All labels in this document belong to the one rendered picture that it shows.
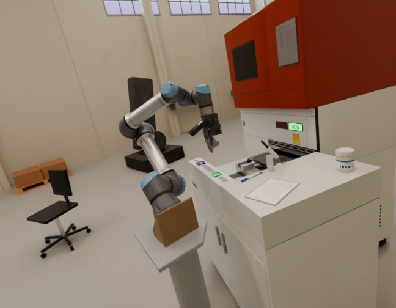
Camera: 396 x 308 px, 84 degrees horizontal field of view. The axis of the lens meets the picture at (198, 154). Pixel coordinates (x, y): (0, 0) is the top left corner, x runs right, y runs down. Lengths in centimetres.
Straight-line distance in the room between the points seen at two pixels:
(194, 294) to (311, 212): 68
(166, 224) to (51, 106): 656
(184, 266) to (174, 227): 21
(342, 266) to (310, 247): 26
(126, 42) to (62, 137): 346
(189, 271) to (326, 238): 63
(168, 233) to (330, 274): 76
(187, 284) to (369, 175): 96
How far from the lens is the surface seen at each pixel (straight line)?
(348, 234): 124
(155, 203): 106
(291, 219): 95
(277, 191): 101
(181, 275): 119
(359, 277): 146
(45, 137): 734
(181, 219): 104
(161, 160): 127
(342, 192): 110
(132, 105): 547
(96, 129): 740
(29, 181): 639
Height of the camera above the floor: 144
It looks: 16 degrees down
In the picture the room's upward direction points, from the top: 12 degrees counter-clockwise
